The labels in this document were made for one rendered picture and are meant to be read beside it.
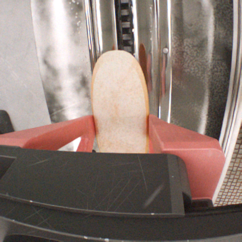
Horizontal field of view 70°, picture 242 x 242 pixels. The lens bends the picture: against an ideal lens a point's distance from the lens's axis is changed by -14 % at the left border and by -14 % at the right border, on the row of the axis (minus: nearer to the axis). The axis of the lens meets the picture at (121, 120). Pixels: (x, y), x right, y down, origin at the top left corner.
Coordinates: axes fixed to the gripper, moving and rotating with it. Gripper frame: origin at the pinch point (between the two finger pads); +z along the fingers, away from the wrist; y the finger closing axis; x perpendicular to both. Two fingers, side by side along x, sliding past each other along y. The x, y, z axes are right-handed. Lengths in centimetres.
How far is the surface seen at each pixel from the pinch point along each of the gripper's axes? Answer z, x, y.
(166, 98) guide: 7.0, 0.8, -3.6
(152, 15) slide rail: 8.2, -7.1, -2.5
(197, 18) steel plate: 11.2, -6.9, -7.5
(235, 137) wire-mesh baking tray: 4.1, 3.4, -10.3
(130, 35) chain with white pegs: 9.1, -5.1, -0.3
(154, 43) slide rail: 8.2, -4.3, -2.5
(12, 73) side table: 11.2, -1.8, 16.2
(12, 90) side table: 11.1, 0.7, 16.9
